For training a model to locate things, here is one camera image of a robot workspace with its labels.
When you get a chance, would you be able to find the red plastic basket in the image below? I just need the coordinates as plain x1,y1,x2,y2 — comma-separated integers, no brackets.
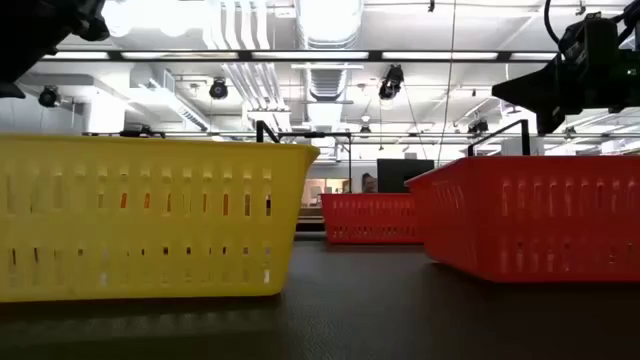
321,193,425,246

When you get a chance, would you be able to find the yellow plastic basket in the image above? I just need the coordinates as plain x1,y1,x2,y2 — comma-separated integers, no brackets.
0,133,321,304

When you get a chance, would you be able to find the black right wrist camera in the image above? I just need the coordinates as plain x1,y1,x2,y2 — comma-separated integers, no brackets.
558,12,621,66

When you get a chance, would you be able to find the black monitor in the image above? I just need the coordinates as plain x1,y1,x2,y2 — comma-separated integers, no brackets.
376,158,436,195

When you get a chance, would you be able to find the overhead light bar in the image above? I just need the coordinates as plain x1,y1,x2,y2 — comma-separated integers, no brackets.
42,48,566,63

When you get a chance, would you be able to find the orange plastic basket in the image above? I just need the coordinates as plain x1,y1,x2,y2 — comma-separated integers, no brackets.
405,155,640,285

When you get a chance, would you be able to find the black camera cable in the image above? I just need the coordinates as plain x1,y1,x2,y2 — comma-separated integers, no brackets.
543,0,569,47

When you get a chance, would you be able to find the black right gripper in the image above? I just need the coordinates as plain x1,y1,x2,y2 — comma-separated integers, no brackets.
492,49,614,135

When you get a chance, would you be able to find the black table mat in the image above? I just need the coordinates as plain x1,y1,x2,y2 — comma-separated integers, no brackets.
0,230,640,360

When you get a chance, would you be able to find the black ceiling spotlight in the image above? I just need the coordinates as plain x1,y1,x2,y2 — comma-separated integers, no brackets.
378,63,405,101
38,85,61,109
208,77,230,101

